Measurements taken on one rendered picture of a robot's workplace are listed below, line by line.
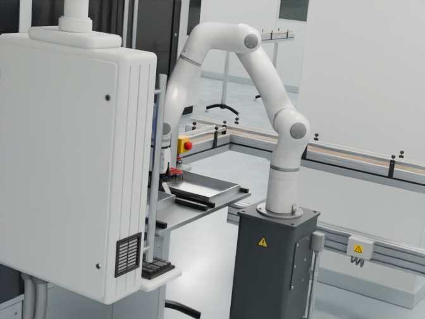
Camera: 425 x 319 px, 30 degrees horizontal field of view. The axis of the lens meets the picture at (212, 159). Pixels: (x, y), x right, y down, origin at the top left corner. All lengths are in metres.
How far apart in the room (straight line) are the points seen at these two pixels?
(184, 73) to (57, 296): 0.98
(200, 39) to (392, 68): 1.75
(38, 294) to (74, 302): 0.58
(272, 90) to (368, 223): 1.79
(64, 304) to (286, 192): 0.97
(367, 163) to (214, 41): 1.27
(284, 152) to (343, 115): 1.54
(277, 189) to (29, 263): 1.08
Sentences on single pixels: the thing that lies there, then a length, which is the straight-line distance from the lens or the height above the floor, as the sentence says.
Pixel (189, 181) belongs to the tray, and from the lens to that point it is 3.45.
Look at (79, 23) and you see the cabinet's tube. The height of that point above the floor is 1.61.
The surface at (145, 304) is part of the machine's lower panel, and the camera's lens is 3.68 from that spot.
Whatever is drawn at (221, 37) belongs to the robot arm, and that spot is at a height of 1.55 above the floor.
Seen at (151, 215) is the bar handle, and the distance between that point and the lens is 2.49.
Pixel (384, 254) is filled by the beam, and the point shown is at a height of 0.49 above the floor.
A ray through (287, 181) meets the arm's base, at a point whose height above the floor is 1.00.
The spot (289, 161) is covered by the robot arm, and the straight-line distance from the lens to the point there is 3.12.
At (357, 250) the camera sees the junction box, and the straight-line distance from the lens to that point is 4.03.
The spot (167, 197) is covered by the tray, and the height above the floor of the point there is 0.90.
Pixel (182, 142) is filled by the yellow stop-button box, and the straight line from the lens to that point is 3.59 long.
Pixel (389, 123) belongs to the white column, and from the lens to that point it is 4.52.
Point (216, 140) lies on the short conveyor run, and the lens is 4.08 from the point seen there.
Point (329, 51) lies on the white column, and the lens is 4.61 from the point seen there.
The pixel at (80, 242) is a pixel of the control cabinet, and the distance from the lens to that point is 2.40.
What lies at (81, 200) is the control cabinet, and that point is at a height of 1.11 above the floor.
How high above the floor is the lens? 1.83
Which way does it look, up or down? 14 degrees down
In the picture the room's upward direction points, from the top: 5 degrees clockwise
